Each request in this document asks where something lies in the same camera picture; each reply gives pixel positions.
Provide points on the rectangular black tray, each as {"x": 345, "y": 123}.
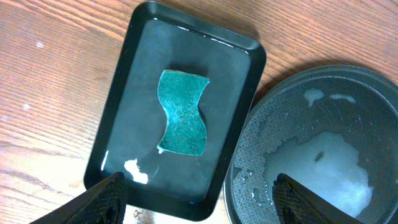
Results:
{"x": 133, "y": 122}

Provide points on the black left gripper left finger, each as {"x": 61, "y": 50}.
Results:
{"x": 104, "y": 203}

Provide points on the round black tray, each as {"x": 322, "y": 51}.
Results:
{"x": 333, "y": 129}

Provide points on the green yellow sponge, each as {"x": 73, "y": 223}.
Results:
{"x": 179, "y": 94}

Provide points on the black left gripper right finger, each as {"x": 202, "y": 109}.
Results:
{"x": 296, "y": 204}

